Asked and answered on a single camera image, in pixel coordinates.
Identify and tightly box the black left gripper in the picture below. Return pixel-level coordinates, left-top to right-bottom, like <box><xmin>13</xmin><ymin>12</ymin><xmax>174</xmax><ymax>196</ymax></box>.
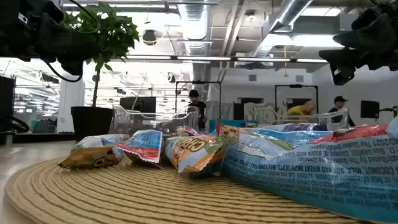
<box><xmin>18</xmin><ymin>12</ymin><xmax>103</xmax><ymax>77</ymax></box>

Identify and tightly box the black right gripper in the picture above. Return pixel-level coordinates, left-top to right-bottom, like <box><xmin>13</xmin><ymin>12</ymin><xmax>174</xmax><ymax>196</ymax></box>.
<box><xmin>318</xmin><ymin>9</ymin><xmax>398</xmax><ymax>86</ymax></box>

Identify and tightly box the red white granola bar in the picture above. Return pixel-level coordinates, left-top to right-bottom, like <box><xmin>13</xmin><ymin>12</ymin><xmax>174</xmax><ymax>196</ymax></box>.
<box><xmin>310</xmin><ymin>124</ymin><xmax>389</xmax><ymax>145</ymax></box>

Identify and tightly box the purple white granola bar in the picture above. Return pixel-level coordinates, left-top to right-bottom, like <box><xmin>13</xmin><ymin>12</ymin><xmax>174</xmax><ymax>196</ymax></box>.
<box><xmin>269</xmin><ymin>123</ymin><xmax>328</xmax><ymax>132</ymax></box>

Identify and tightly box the yellow brown snack bag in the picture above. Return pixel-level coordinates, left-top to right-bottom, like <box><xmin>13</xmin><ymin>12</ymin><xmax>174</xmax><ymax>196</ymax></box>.
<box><xmin>58</xmin><ymin>134</ymin><xmax>130</xmax><ymax>170</ymax></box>

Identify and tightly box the chocolate chip granola bar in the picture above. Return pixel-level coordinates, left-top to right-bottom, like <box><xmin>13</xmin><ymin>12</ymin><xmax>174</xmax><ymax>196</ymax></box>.
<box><xmin>239</xmin><ymin>126</ymin><xmax>333</xmax><ymax>153</ymax></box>
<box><xmin>176</xmin><ymin>125</ymin><xmax>205</xmax><ymax>138</ymax></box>
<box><xmin>117</xmin><ymin>129</ymin><xmax>164</xmax><ymax>166</ymax></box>
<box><xmin>221</xmin><ymin>134</ymin><xmax>398</xmax><ymax>223</ymax></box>

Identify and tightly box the green brown granola bar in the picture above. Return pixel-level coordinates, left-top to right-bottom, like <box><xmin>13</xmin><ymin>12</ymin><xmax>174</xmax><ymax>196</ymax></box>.
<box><xmin>215</xmin><ymin>122</ymin><xmax>242</xmax><ymax>141</ymax></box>

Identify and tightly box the orange blue granola bar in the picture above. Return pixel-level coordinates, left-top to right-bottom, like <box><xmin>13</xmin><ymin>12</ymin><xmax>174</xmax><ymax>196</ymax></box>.
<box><xmin>164</xmin><ymin>135</ymin><xmax>233</xmax><ymax>180</ymax></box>

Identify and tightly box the black monitor on arm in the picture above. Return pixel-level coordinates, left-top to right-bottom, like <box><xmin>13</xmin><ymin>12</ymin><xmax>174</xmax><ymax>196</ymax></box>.
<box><xmin>360</xmin><ymin>100</ymin><xmax>398</xmax><ymax>119</ymax></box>

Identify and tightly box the green leafy potted tree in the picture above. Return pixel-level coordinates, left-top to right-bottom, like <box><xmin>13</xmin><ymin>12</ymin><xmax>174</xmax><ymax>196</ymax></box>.
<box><xmin>60</xmin><ymin>2</ymin><xmax>140</xmax><ymax>108</ymax></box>

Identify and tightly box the person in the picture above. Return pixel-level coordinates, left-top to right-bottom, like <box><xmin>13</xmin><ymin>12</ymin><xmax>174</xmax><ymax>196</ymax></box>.
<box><xmin>287</xmin><ymin>99</ymin><xmax>317</xmax><ymax>116</ymax></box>
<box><xmin>328</xmin><ymin>95</ymin><xmax>356</xmax><ymax>128</ymax></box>
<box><xmin>187</xmin><ymin>89</ymin><xmax>208</xmax><ymax>131</ymax></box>

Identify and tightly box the black plant pot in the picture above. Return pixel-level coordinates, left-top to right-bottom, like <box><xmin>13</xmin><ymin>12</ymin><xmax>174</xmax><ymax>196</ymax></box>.
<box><xmin>70</xmin><ymin>106</ymin><xmax>114</xmax><ymax>142</ymax></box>

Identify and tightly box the clear plastic bin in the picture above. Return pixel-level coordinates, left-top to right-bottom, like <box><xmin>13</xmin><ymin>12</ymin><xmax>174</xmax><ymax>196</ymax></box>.
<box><xmin>111</xmin><ymin>105</ymin><xmax>200</xmax><ymax>138</ymax></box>
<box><xmin>248</xmin><ymin>107</ymin><xmax>349</xmax><ymax>131</ymax></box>

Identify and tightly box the black ceiling speaker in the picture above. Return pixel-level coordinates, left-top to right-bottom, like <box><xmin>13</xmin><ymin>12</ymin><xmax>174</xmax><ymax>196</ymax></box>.
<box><xmin>142</xmin><ymin>29</ymin><xmax>158</xmax><ymax>47</ymax></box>

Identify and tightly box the teal chair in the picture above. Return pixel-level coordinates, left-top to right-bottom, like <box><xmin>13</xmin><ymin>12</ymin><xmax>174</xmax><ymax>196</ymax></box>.
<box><xmin>30</xmin><ymin>120</ymin><xmax>52</xmax><ymax>134</ymax></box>

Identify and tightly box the black monitor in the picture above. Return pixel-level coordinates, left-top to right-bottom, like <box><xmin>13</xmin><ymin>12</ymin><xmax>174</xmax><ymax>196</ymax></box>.
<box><xmin>119</xmin><ymin>96</ymin><xmax>157</xmax><ymax>114</ymax></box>

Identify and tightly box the black cabinet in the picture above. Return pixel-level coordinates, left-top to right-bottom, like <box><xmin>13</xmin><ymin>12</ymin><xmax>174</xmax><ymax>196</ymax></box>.
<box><xmin>0</xmin><ymin>76</ymin><xmax>16</xmax><ymax>133</ymax></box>

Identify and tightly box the long ceiling light strip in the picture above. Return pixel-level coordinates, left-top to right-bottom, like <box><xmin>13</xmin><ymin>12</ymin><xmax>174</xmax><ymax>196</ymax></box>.
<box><xmin>126</xmin><ymin>55</ymin><xmax>329</xmax><ymax>63</ymax></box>

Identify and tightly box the teal blue box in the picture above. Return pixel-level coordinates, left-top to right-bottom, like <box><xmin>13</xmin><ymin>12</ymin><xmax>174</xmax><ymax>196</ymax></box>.
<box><xmin>208</xmin><ymin>119</ymin><xmax>259</xmax><ymax>133</ymax></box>

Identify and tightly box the round woven straw placemat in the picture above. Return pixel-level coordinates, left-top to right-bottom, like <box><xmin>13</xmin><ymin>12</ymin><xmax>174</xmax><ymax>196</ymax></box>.
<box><xmin>4</xmin><ymin>152</ymin><xmax>368</xmax><ymax>224</ymax></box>

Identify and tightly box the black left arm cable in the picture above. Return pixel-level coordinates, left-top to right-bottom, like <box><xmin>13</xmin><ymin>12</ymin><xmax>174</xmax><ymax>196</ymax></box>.
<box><xmin>42</xmin><ymin>58</ymin><xmax>85</xmax><ymax>83</ymax></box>

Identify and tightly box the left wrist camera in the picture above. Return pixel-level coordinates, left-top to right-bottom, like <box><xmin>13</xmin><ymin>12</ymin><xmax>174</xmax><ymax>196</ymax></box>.
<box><xmin>15</xmin><ymin>11</ymin><xmax>32</xmax><ymax>27</ymax></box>

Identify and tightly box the silver ceiling duct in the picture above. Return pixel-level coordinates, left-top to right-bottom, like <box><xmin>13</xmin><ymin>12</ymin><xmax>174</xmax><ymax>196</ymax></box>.
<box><xmin>177</xmin><ymin>0</ymin><xmax>214</xmax><ymax>82</ymax></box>
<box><xmin>250</xmin><ymin>0</ymin><xmax>315</xmax><ymax>58</ymax></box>

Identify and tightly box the thick black hose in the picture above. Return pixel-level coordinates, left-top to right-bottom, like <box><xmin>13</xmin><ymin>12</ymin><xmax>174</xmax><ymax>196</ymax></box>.
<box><xmin>0</xmin><ymin>115</ymin><xmax>31</xmax><ymax>133</ymax></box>

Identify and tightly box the black aluminium table frame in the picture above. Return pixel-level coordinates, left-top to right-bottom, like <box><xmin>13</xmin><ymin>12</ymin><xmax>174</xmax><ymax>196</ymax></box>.
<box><xmin>0</xmin><ymin>130</ymin><xmax>75</xmax><ymax>146</ymax></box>

